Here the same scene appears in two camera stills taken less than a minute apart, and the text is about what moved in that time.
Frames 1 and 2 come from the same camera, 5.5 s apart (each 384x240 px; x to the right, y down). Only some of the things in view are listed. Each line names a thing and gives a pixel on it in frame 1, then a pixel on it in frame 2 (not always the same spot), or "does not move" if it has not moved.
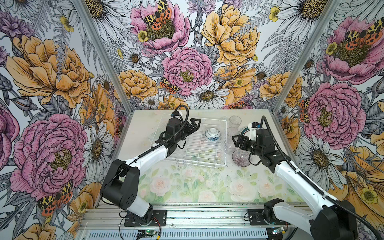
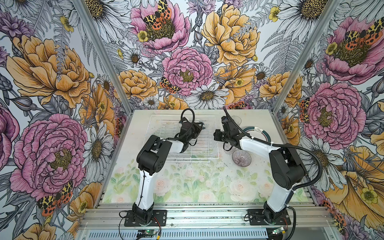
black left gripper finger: x=194 y=124 -> x=202 y=127
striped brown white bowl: x=241 y=158 does not move
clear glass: x=235 y=121 does not move
